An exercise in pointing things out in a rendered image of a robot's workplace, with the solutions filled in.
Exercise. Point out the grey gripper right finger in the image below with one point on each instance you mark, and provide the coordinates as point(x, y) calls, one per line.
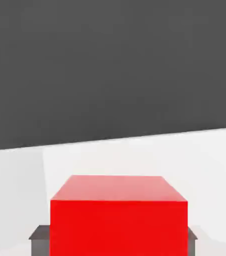
point(191, 244)

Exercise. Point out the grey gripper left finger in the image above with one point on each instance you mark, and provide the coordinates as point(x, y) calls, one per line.
point(41, 240)

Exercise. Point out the small red cube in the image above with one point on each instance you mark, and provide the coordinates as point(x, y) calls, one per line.
point(118, 224)

